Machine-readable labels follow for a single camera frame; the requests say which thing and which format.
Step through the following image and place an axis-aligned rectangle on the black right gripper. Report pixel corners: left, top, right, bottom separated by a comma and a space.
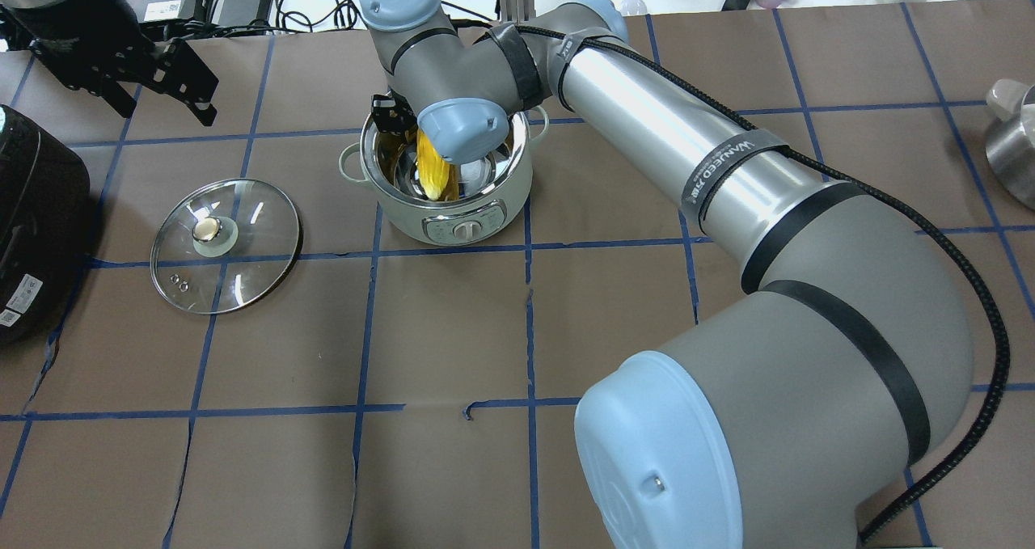
369, 90, 419, 137

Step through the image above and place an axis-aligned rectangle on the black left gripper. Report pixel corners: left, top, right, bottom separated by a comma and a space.
2, 0, 218, 126

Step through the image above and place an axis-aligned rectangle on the yellow plastic corn cob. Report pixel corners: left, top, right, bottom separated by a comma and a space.
416, 129, 459, 201

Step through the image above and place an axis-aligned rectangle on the glass pot lid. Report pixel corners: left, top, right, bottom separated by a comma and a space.
150, 178, 303, 315

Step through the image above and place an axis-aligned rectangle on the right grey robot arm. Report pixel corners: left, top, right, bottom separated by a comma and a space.
359, 0, 974, 548

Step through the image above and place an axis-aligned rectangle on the pale green electric pot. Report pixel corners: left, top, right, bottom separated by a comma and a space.
339, 106, 550, 247

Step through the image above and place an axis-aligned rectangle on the steel steamer pot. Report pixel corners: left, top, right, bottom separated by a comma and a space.
986, 78, 1034, 209

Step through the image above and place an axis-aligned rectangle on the black rice cooker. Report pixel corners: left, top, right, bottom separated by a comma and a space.
1, 104, 91, 347

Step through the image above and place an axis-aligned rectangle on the black power adapter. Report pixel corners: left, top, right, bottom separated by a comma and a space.
212, 0, 272, 36

